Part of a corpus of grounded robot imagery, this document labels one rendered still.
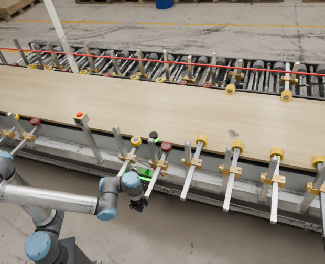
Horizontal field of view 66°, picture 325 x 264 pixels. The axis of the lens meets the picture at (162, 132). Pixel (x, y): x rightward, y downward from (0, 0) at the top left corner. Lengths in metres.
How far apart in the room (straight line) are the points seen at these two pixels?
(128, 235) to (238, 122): 1.43
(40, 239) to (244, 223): 1.70
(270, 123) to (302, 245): 1.10
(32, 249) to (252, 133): 1.62
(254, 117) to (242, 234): 1.06
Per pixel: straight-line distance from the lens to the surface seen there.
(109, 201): 1.34
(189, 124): 2.01
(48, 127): 2.60
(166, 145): 1.86
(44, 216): 1.77
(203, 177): 2.02
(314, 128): 2.14
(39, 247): 1.75
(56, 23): 2.84
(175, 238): 2.47
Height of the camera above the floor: 2.28
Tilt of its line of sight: 45 degrees down
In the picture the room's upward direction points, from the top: 9 degrees counter-clockwise
